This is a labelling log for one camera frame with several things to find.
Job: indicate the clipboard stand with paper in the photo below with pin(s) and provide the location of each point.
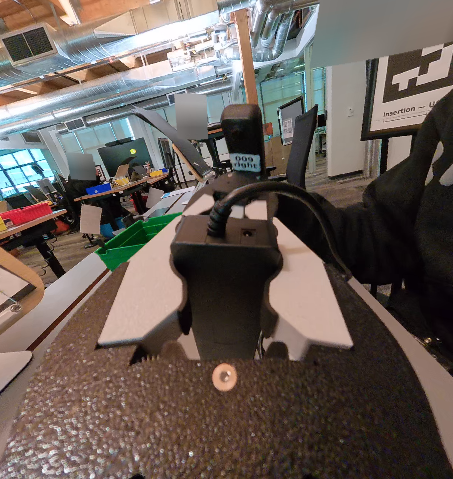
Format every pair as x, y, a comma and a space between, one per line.
9, 284

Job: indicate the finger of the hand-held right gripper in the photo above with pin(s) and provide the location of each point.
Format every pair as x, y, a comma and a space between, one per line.
257, 210
202, 205

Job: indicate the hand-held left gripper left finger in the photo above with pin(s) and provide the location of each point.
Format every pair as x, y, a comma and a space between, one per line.
144, 292

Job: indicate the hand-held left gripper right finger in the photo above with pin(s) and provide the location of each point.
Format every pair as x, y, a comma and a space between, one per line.
308, 299

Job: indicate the white paper card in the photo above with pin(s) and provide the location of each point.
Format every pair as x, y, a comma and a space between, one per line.
154, 197

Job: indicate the black usb hub box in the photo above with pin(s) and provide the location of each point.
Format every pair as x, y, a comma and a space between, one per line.
226, 292

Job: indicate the white sign board on stand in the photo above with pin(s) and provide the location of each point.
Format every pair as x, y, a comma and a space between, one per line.
91, 220

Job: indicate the silver spiral air duct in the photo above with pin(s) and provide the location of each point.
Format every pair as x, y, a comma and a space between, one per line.
99, 48
99, 97

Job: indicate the silver pipe bundle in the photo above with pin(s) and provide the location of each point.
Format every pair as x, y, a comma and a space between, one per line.
271, 30

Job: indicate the blue plastic bin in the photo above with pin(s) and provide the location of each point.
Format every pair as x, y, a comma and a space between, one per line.
99, 188

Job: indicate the wooden support post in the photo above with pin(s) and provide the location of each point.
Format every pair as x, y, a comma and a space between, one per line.
247, 60

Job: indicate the black tripod stand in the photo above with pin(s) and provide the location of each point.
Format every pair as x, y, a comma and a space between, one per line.
383, 157

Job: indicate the red plastic bin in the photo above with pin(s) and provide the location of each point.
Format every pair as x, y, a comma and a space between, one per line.
24, 215

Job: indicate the black tilted board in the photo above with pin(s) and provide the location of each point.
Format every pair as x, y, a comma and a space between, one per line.
174, 138

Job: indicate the large black wall screen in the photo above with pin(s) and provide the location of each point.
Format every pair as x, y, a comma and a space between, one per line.
121, 157

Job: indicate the green plastic bin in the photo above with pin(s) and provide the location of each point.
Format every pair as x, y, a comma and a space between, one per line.
129, 243

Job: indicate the framed black-white marker sign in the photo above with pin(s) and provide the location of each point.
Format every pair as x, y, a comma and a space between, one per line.
406, 119

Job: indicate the grey ceiling vent box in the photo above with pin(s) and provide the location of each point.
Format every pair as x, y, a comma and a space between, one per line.
28, 43

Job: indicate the person's black hoodie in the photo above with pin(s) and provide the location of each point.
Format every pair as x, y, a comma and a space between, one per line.
443, 243

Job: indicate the blue bag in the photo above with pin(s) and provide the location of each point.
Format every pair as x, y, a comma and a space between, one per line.
107, 231

